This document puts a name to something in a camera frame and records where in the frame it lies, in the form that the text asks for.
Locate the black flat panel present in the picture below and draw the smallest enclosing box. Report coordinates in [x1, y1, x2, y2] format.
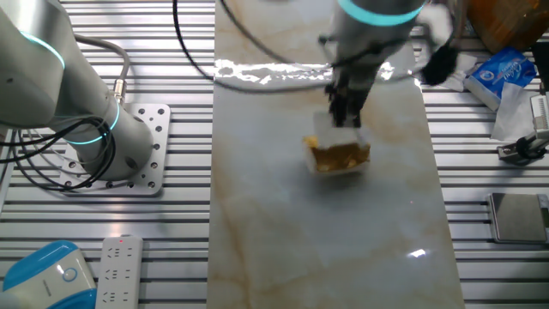
[531, 42, 549, 94]

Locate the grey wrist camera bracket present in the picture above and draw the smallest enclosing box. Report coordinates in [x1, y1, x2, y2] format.
[418, 3, 455, 48]

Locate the gold tissue pack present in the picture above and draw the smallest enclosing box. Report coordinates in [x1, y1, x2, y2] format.
[302, 135, 372, 175]

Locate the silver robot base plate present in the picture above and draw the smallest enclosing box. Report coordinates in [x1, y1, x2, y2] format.
[57, 102, 172, 197]

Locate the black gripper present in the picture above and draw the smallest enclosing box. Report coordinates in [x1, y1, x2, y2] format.
[324, 64, 377, 129]

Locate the flat loose white tissue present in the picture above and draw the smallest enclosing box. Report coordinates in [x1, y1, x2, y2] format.
[490, 81, 540, 142]

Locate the white power strip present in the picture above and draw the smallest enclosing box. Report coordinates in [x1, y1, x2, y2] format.
[94, 234, 145, 309]

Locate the silver camera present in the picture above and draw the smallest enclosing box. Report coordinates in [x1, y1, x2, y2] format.
[529, 92, 549, 138]

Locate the black fuzzy cable wrap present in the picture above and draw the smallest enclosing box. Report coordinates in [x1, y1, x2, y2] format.
[421, 44, 459, 87]

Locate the black looped base cable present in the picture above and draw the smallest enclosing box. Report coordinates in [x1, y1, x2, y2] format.
[0, 115, 117, 192]

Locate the blue white control device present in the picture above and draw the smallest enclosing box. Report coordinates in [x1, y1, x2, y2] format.
[0, 239, 98, 309]

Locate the blue tissue pack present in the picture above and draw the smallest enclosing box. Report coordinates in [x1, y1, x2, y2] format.
[465, 45, 538, 112]

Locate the grey square metal plate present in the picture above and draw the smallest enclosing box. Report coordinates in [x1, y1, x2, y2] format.
[486, 191, 549, 245]

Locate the metal clamp stand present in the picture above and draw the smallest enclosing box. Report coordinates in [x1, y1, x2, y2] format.
[496, 128, 549, 167]

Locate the marble pattern board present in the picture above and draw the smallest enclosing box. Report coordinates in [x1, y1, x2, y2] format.
[205, 0, 467, 309]

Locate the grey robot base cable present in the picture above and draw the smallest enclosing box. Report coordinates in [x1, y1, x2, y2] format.
[75, 33, 132, 106]

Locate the white napkin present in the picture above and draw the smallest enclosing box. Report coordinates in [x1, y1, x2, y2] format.
[311, 110, 365, 149]

